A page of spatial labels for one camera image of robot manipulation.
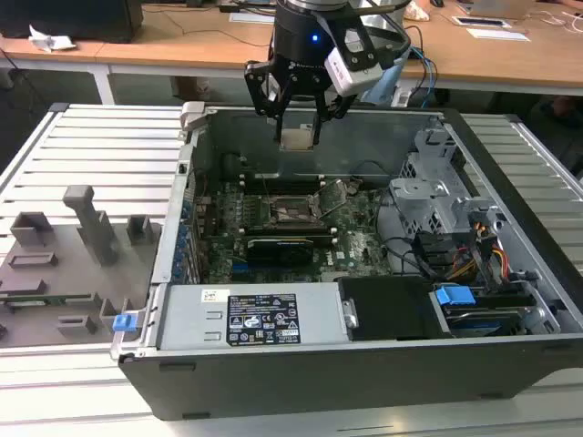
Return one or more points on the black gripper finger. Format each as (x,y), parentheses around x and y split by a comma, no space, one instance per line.
(330,109)
(264,91)

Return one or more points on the silver CPU plate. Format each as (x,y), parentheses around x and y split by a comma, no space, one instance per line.
(296,140)

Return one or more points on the black RAM slot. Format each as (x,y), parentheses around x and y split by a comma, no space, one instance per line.
(282,183)
(282,190)
(324,236)
(282,186)
(287,230)
(282,179)

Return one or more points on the CPU socket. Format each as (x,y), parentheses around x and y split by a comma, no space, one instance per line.
(296,209)

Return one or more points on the blue expansion slot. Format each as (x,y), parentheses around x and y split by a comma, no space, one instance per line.
(240,269)

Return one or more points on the white paper sheet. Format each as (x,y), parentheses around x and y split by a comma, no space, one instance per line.
(252,17)
(498,34)

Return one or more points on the pale blue teach pendant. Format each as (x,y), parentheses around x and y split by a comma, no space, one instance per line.
(387,84)

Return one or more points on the grey case latch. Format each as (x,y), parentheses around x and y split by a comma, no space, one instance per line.
(191,116)

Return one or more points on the wooden desk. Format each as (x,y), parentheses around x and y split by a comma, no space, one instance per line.
(501,59)
(159,45)

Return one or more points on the silver drive cage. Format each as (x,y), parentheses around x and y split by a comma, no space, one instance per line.
(423,200)

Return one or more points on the green motherboard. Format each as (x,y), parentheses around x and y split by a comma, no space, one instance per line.
(355,255)

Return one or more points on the black graphics card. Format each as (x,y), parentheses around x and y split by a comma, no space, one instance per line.
(282,252)

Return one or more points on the white tablet device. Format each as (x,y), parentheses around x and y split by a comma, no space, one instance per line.
(483,21)

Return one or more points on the silver shroud latch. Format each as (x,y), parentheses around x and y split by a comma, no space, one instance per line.
(351,314)

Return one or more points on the black monitor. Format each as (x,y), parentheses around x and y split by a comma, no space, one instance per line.
(68,18)

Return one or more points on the black plastic shroud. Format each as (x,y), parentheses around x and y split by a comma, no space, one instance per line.
(391,309)

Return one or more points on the crumpled white paper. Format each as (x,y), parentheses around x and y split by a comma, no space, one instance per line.
(50,41)

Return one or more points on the hard disk in blue carrier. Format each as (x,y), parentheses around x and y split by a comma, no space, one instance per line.
(453,300)

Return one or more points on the silver power supply box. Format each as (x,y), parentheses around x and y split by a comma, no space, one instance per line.
(191,318)

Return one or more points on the grey parts rack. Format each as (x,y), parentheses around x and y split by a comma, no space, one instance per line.
(68,273)

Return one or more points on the black open PC case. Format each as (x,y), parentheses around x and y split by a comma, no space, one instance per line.
(319,378)

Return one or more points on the blue plastic latch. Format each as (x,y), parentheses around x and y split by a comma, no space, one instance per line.
(124,322)

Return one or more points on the green RAM stick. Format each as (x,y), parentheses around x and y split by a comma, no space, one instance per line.
(54,299)

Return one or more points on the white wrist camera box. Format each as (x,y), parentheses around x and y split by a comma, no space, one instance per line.
(350,70)

